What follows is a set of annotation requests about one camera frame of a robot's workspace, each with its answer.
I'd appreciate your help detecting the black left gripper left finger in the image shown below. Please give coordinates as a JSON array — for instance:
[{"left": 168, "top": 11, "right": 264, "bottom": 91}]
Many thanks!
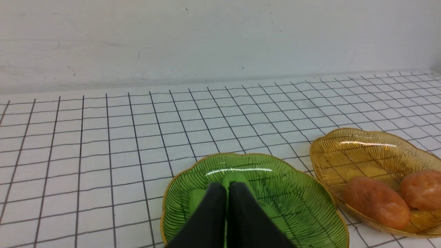
[{"left": 166, "top": 182, "right": 227, "bottom": 248}]

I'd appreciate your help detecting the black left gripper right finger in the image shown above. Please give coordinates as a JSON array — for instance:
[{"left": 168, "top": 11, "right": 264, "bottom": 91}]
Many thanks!
[{"left": 227, "top": 182, "right": 296, "bottom": 248}]

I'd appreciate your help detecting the green vegetable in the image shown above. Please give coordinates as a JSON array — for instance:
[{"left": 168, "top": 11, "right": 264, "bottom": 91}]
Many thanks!
[
  {"left": 189, "top": 189, "right": 206, "bottom": 215},
  {"left": 222, "top": 172, "right": 256, "bottom": 198}
]

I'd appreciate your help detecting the orange potato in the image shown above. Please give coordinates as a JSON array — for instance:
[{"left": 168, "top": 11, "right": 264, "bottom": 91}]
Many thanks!
[
  {"left": 400, "top": 169, "right": 441, "bottom": 211},
  {"left": 343, "top": 176, "right": 410, "bottom": 229}
]

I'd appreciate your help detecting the green glass plate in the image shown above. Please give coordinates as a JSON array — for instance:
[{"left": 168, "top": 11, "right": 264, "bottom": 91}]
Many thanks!
[{"left": 161, "top": 153, "right": 350, "bottom": 248}]

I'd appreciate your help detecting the amber glass plate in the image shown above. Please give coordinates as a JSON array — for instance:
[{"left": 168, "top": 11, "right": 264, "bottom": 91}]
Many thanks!
[{"left": 310, "top": 128, "right": 440, "bottom": 238}]

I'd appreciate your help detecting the white grid tablecloth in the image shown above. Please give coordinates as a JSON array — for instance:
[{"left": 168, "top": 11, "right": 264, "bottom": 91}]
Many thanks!
[{"left": 1, "top": 72, "right": 440, "bottom": 248}]

